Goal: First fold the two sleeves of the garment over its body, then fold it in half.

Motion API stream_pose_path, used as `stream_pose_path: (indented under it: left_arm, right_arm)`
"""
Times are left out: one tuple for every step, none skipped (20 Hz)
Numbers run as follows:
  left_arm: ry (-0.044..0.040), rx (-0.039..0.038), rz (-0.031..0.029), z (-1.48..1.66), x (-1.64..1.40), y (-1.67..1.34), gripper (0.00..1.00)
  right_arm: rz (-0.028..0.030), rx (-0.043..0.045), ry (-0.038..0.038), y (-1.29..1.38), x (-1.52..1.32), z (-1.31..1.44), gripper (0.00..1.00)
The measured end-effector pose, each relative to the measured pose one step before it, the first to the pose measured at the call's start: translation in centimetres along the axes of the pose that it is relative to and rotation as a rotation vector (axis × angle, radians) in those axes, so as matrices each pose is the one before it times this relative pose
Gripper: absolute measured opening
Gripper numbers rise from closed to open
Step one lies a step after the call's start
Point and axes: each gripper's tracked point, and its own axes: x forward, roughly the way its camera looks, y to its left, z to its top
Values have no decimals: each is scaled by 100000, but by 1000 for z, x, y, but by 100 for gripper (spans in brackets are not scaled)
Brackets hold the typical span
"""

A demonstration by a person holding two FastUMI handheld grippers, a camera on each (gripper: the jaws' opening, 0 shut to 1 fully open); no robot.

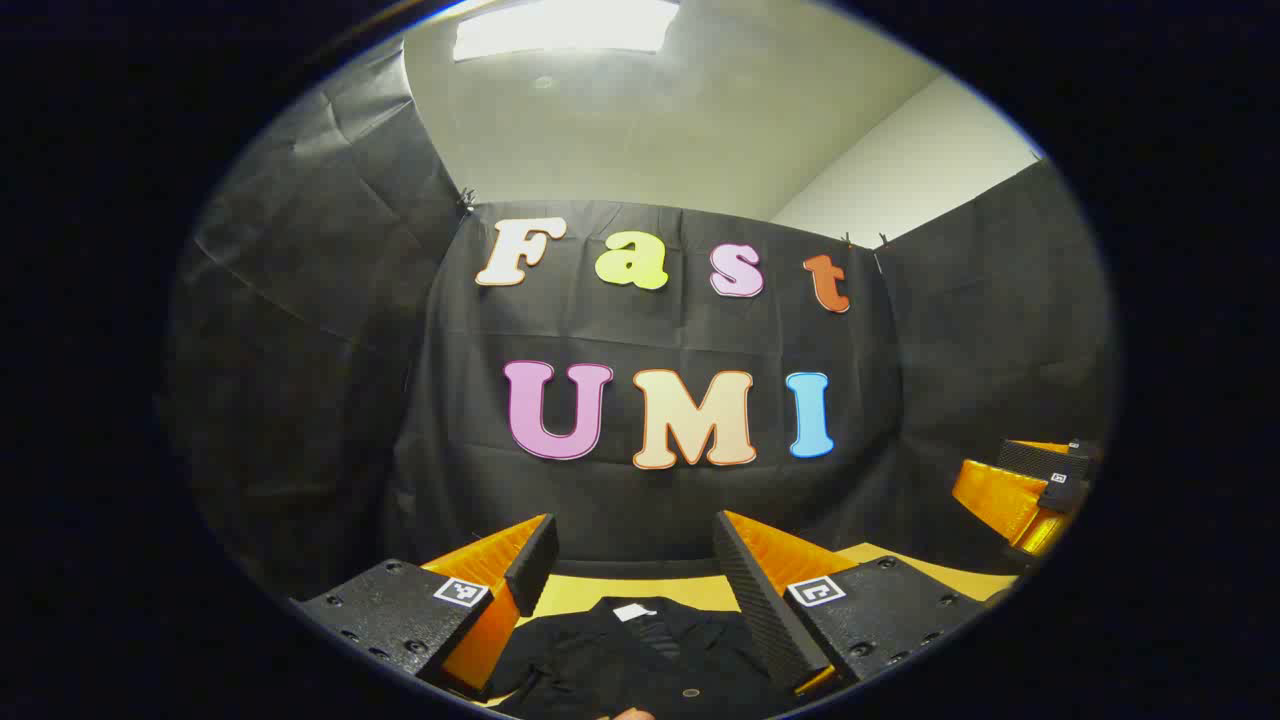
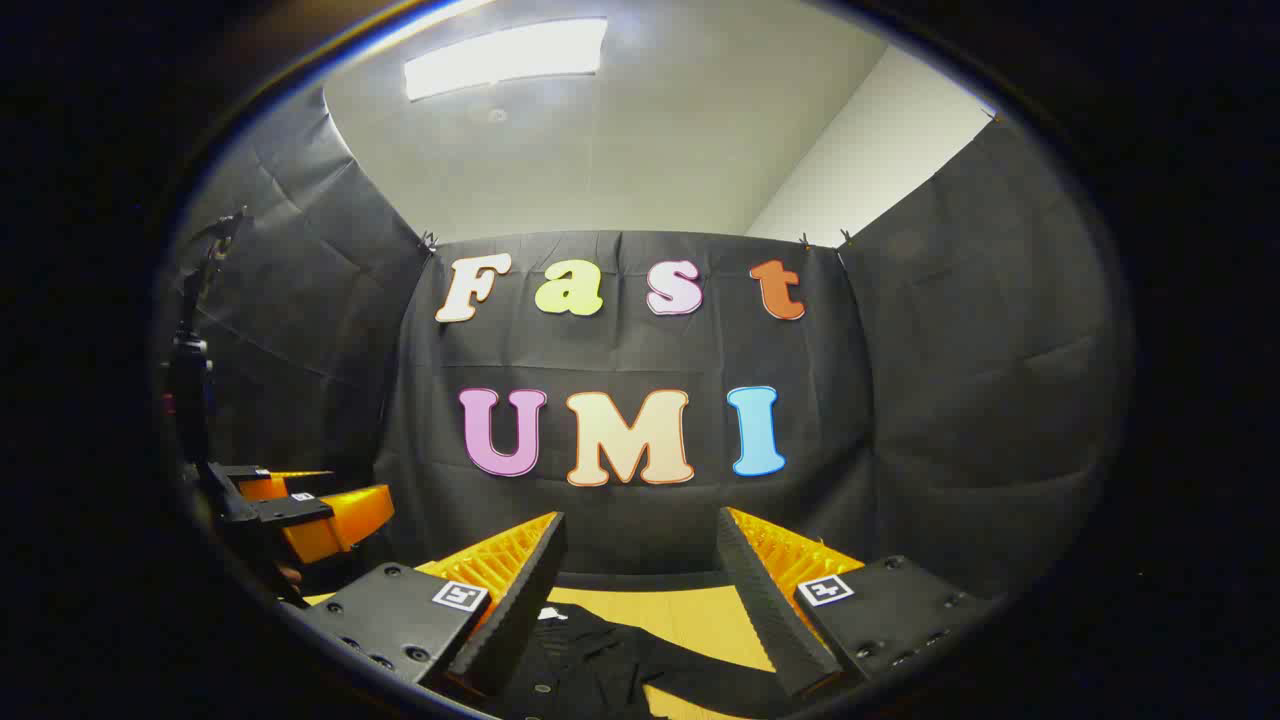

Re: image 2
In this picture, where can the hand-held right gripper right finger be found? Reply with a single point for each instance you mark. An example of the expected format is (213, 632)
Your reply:
(770, 610)

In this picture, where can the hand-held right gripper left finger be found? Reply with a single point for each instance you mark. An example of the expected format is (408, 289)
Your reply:
(520, 610)

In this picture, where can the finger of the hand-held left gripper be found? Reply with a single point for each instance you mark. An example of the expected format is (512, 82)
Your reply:
(268, 485)
(345, 520)

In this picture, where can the black garment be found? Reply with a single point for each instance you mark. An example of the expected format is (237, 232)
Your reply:
(590, 670)

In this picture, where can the black backdrop cloth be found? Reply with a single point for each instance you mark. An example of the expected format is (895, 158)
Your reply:
(620, 350)

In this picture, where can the ceiling light panel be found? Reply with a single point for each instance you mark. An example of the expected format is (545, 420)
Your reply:
(505, 58)

